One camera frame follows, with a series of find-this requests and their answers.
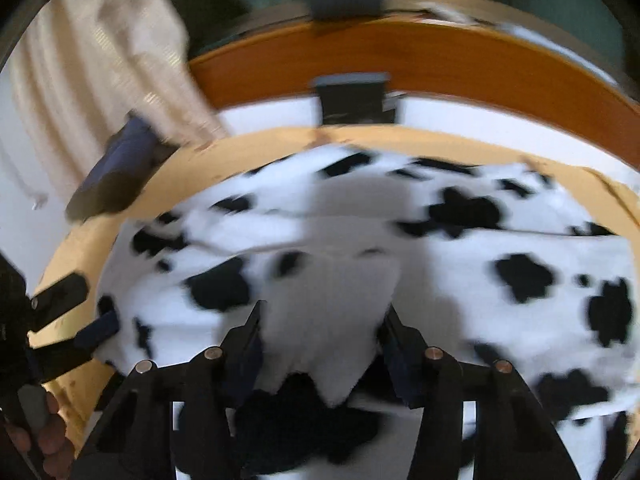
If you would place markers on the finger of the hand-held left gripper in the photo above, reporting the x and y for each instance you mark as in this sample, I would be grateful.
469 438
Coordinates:
62 297
100 332

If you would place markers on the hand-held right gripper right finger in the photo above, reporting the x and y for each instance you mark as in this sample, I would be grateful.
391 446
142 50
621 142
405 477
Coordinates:
400 365

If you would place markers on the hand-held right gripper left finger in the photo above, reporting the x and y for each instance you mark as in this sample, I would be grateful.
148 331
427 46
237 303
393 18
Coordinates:
250 360

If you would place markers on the white black spotted fleece garment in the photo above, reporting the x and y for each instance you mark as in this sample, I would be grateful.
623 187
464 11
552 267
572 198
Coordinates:
350 240

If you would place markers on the person's left hand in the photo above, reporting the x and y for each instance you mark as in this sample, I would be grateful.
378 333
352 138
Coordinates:
55 440

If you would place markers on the folded blue grey sweater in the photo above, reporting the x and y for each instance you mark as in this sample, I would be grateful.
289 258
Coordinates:
120 175

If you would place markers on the tan paw print blanket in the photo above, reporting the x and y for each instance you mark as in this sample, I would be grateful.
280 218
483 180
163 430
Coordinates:
165 180

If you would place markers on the cream embossed curtain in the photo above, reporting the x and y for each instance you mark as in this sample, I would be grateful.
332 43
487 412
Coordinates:
110 60

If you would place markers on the black device box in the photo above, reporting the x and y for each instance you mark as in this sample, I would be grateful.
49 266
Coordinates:
352 100

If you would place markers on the brown wooden board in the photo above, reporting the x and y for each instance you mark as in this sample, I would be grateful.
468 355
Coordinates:
450 65

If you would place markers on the small dark grey box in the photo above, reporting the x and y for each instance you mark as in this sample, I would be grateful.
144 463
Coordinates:
345 0

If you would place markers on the beige window sill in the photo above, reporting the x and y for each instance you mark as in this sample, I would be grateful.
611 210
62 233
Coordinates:
525 15

